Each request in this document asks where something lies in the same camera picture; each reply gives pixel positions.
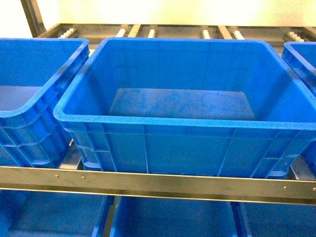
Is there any blue crate upper middle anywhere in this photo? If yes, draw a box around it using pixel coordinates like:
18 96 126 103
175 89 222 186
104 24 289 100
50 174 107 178
53 38 316 178

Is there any blue crate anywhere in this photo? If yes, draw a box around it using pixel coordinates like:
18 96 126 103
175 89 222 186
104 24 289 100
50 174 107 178
0 38 89 168
110 197 237 237
231 202 316 237
0 190 114 237
53 38 316 178
280 42 316 170

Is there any grey metal shelf rack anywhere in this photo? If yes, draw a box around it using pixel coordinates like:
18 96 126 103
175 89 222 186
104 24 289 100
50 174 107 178
0 0 316 237

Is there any blue crate lower middle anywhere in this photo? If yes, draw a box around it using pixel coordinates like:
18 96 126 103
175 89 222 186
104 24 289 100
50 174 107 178
110 197 237 237

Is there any blue crate upper left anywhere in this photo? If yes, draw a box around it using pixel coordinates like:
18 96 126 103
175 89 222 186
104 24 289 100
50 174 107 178
0 38 89 168

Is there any blue crate lower right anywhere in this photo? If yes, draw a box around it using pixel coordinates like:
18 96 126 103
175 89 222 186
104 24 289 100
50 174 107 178
231 202 316 237

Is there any blue crate upper right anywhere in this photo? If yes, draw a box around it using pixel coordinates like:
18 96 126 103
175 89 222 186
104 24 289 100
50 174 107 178
280 42 316 170

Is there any blue crate lower left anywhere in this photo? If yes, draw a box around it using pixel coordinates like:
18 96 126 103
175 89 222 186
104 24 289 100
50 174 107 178
0 190 114 237

